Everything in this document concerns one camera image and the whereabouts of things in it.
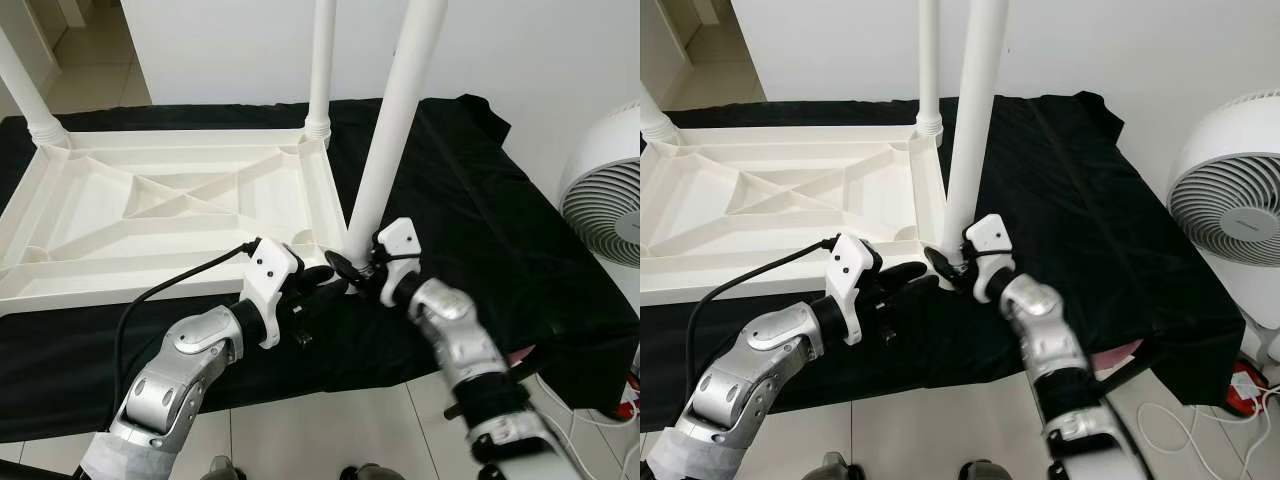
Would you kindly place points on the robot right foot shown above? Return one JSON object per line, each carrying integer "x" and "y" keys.
{"x": 985, "y": 470}
{"x": 370, "y": 472}

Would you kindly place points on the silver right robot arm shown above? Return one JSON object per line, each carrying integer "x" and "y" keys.
{"x": 460, "y": 330}
{"x": 1045, "y": 330}

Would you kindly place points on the beige door frame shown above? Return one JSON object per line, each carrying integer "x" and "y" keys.
{"x": 690, "y": 20}
{"x": 50, "y": 20}

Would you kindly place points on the red round device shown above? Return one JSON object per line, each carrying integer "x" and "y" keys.
{"x": 1250, "y": 385}
{"x": 630, "y": 405}

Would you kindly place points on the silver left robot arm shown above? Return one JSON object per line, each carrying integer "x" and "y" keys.
{"x": 770, "y": 350}
{"x": 180, "y": 360}

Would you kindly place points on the white plastic table top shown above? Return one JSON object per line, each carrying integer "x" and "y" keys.
{"x": 720, "y": 200}
{"x": 100, "y": 200}

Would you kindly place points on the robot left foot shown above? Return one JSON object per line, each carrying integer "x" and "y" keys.
{"x": 830, "y": 467}
{"x": 222, "y": 468}

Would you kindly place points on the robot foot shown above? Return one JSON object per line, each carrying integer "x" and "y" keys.
{"x": 370, "y": 472}
{"x": 985, "y": 470}
{"x": 830, "y": 467}
{"x": 222, "y": 468}

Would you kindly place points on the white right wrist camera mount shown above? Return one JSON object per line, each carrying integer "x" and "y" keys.
{"x": 988, "y": 235}
{"x": 398, "y": 238}

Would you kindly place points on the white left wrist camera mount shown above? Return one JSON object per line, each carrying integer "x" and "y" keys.
{"x": 850, "y": 262}
{"x": 270, "y": 265}

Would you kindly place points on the pink plastic stool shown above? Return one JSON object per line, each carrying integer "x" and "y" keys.
{"x": 520, "y": 355}
{"x": 1115, "y": 358}

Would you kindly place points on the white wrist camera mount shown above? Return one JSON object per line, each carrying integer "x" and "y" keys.
{"x": 270, "y": 265}
{"x": 850, "y": 262}
{"x": 988, "y": 235}
{"x": 398, "y": 238}

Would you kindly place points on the white round fan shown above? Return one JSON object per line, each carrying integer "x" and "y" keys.
{"x": 1230, "y": 200}
{"x": 600, "y": 210}

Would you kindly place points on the black cloth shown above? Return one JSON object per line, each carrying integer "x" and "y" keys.
{"x": 450, "y": 200}
{"x": 1100, "y": 200}

